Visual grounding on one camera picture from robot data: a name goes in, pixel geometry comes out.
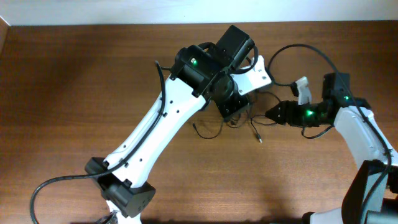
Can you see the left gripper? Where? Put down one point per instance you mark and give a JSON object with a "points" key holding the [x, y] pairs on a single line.
{"points": [[241, 103]]}

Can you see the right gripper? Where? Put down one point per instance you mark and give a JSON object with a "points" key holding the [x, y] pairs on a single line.
{"points": [[285, 106]]}

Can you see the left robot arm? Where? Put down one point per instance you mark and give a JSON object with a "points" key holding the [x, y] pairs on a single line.
{"points": [[200, 74]]}

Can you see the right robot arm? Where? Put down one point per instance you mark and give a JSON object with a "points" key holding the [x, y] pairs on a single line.
{"points": [[375, 158]]}

